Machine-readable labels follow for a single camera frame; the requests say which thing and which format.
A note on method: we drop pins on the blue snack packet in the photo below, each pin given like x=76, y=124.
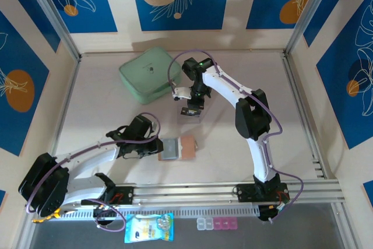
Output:
x=148, y=228

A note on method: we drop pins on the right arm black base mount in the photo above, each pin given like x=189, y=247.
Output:
x=244, y=193

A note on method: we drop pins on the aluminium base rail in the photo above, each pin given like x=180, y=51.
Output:
x=189, y=193

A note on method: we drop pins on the mint green zip pouch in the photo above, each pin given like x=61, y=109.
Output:
x=145, y=77

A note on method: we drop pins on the aluminium corner post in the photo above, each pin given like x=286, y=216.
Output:
x=52, y=15
x=309, y=7

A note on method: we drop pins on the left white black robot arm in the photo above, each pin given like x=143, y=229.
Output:
x=87, y=158

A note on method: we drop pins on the aluminium table edge rail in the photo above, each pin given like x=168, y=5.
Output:
x=303, y=109

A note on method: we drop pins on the clear pill box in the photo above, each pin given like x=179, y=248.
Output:
x=209, y=223
x=201, y=223

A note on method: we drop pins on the pink pill box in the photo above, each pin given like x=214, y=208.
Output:
x=217, y=223

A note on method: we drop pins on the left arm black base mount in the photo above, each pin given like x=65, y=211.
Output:
x=125, y=195

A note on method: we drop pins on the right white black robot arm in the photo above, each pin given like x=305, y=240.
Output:
x=224, y=85

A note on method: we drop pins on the black credit card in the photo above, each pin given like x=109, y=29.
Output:
x=186, y=112

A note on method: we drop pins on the tan leather card holder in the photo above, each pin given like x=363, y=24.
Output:
x=186, y=147

